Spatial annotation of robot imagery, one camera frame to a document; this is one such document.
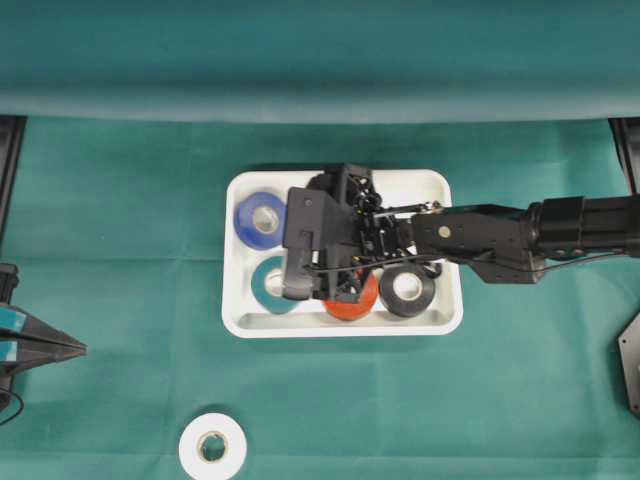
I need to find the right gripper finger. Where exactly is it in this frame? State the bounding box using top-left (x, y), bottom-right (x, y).
top-left (314, 268), bottom-right (372, 304)
top-left (306, 164), bottom-right (382, 213)

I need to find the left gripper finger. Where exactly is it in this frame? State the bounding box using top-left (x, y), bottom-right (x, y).
top-left (1, 349), bottom-right (86, 377)
top-left (1, 303), bottom-right (86, 350)

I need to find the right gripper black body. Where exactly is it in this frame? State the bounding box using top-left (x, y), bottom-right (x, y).
top-left (352, 200), bottom-right (540, 284)

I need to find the red tape roll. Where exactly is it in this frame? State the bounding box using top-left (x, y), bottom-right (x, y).
top-left (323, 274), bottom-right (378, 321)

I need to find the black tape roll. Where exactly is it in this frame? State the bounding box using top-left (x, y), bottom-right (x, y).
top-left (379, 264), bottom-right (435, 318)

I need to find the green tape roll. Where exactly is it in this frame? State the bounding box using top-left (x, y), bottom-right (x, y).
top-left (251, 255), bottom-right (299, 315)

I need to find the blue tape roll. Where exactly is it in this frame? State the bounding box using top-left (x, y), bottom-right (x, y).
top-left (234, 192), bottom-right (286, 250)

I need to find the white tape roll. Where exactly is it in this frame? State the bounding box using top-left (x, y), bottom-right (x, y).
top-left (178, 413), bottom-right (248, 480)

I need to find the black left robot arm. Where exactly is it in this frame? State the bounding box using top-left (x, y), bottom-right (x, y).
top-left (1, 263), bottom-right (87, 425)

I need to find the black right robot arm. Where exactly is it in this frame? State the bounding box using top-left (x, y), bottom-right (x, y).
top-left (283, 165), bottom-right (639, 308)

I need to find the white plastic tray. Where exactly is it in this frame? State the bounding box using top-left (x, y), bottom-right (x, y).
top-left (221, 170), bottom-right (464, 339)

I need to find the green table cloth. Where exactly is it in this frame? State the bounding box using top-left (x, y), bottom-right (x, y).
top-left (1, 1), bottom-right (639, 479)

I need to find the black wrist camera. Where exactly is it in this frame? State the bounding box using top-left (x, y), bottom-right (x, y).
top-left (283, 187), bottom-right (362, 301)

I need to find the black cable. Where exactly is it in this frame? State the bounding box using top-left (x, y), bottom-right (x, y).
top-left (539, 248), bottom-right (626, 274)

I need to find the black aluminium frame rail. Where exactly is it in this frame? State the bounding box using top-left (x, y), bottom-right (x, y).
top-left (0, 115), bottom-right (27, 237)

